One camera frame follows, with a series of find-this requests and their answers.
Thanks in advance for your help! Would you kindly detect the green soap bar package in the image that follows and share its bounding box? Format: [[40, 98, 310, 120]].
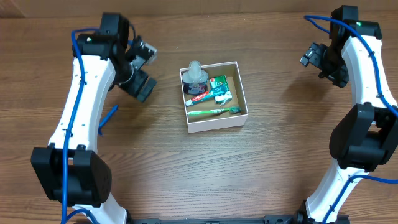
[[210, 75, 233, 105]]

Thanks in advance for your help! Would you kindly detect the green toothbrush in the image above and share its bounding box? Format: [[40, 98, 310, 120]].
[[187, 106, 241, 116]]

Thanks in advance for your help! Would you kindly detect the teal toothpaste tube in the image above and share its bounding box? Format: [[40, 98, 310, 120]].
[[185, 85, 228, 106]]

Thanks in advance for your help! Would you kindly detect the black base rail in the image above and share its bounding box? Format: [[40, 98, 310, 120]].
[[124, 214, 351, 224]]

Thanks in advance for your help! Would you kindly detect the dark blue soap pump bottle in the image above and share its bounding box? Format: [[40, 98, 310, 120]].
[[182, 60, 208, 95]]

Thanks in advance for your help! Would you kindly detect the blue disposable razor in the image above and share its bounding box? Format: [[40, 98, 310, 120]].
[[98, 105, 119, 136]]

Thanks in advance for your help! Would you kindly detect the white cardboard box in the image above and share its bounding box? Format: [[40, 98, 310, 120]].
[[180, 62, 248, 133]]

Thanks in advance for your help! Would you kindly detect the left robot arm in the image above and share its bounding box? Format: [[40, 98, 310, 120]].
[[30, 12, 157, 223]]

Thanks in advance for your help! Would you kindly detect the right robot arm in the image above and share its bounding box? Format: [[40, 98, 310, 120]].
[[288, 5, 397, 223]]

